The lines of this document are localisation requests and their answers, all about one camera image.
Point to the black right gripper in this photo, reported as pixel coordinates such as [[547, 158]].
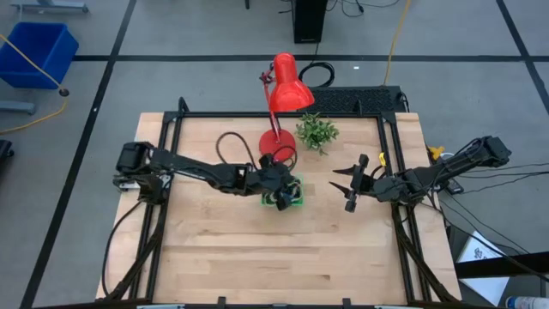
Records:
[[381, 189]]

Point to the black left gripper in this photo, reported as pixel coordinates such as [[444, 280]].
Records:
[[276, 180]]

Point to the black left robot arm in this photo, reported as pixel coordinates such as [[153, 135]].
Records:
[[193, 165]]

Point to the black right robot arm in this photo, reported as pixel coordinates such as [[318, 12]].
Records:
[[454, 165]]

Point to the green plastic mesh bin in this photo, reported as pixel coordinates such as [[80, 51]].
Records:
[[264, 204]]

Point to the blue plastic storage bin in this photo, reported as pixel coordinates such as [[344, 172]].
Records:
[[38, 51]]

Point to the small green potted plant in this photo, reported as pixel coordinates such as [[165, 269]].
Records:
[[316, 132]]

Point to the black perforated box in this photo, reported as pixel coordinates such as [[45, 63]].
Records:
[[356, 99]]

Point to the red desk lamp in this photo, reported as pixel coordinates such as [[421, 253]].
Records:
[[287, 92]]

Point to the yellow clamp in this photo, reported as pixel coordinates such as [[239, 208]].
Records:
[[436, 152]]

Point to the black tower case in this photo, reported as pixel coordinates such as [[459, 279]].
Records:
[[309, 21]]

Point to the white cardboard box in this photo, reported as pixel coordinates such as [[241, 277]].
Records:
[[489, 289]]

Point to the black metal bar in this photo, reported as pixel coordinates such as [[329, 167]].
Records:
[[506, 265]]

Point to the white bottle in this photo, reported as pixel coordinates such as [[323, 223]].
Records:
[[527, 303]]

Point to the black object on floor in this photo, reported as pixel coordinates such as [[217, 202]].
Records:
[[4, 150]]

